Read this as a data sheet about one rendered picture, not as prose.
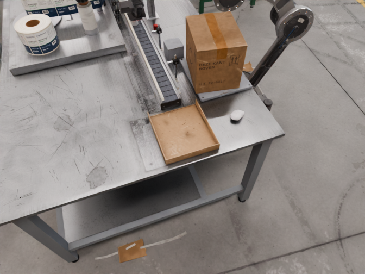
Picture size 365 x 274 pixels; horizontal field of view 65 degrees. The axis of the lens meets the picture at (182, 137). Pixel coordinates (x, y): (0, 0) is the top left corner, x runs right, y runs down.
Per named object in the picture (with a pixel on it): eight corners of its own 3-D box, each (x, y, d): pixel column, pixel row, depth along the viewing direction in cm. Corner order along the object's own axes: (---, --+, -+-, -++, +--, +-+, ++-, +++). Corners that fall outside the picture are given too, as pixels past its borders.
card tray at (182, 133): (148, 117, 144) (147, 111, 141) (195, 104, 149) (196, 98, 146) (165, 164, 127) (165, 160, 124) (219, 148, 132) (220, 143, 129)
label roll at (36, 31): (26, 38, 177) (14, 17, 165) (58, 32, 180) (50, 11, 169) (25, 58, 166) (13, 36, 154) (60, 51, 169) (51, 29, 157)
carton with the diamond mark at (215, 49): (186, 58, 168) (185, 15, 147) (225, 53, 170) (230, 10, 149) (195, 94, 151) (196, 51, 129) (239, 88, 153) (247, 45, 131)
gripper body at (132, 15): (126, 10, 170) (126, 4, 163) (142, 7, 172) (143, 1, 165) (129, 20, 170) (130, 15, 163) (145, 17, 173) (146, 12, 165)
